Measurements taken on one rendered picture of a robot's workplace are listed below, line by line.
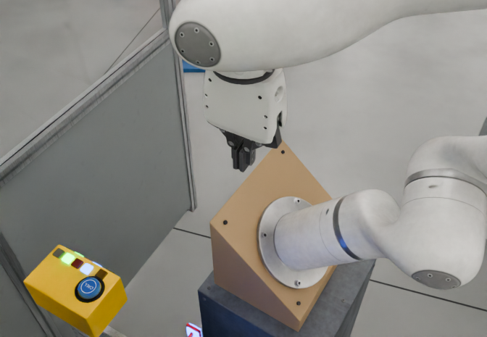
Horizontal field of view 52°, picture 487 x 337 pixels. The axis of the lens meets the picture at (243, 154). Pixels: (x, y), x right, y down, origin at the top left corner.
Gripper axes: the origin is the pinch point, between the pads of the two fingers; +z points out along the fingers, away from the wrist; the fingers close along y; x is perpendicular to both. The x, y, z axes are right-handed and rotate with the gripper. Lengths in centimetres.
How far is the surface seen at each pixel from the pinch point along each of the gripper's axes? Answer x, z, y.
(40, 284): 18, 36, 34
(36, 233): -3, 71, 71
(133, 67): -55, 45, 71
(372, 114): -187, 143, 18
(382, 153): -159, 143, 3
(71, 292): 16.7, 35.8, 27.6
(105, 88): -41, 44, 70
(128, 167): -44, 81, 71
